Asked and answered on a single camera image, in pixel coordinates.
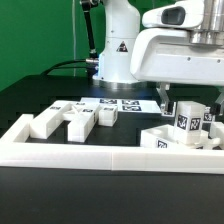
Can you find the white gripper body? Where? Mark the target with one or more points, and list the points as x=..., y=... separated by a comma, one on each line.
x=165, y=55

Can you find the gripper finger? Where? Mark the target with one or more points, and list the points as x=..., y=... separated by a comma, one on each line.
x=218, y=107
x=162, y=89

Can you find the white chair seat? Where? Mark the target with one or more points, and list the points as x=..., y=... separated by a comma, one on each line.
x=163, y=137

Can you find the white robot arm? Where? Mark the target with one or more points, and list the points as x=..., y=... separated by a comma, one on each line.
x=123, y=25

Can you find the white chair back part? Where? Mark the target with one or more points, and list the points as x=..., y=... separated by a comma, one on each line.
x=82, y=118

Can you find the white long chair part left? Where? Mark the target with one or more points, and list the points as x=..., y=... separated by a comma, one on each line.
x=43, y=125

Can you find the white tag base sheet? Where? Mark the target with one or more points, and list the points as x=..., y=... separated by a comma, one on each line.
x=127, y=105

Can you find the white U-shaped fence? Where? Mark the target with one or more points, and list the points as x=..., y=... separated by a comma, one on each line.
x=16, y=151

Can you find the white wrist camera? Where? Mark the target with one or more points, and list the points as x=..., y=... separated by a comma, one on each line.
x=184, y=14

